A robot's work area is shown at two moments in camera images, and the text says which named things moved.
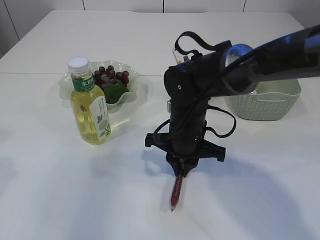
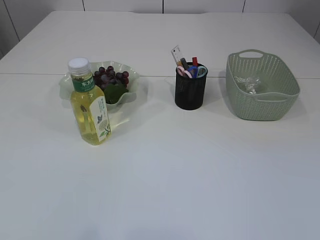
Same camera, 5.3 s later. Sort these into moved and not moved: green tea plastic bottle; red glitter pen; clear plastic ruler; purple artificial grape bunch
Moved: red glitter pen
Not moved: green tea plastic bottle; purple artificial grape bunch; clear plastic ruler
